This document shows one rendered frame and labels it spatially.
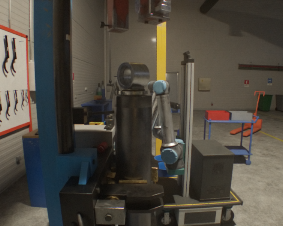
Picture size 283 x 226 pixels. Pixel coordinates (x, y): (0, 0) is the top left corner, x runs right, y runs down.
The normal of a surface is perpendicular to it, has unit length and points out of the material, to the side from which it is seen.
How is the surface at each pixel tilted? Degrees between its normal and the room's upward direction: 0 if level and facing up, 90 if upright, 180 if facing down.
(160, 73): 90
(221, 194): 90
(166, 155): 95
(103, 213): 90
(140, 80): 110
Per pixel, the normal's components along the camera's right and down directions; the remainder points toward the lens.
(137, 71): 0.66, -0.14
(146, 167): 0.69, 0.11
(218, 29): 0.00, 0.14
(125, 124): -0.35, 0.14
